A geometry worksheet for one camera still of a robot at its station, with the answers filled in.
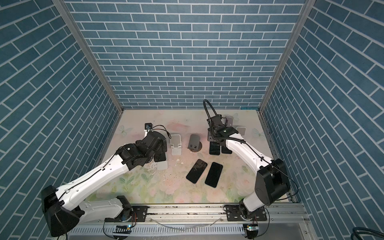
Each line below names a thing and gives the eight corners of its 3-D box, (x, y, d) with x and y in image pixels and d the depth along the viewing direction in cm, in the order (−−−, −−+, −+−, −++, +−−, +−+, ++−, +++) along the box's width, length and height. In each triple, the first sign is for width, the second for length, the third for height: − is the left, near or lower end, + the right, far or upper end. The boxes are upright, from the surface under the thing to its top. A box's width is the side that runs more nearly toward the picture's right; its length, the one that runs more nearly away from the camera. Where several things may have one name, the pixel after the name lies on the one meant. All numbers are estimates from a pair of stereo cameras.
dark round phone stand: (188, 152, 98) (188, 146, 93) (189, 140, 104) (188, 134, 99) (202, 152, 98) (202, 146, 93) (201, 140, 104) (202, 134, 99)
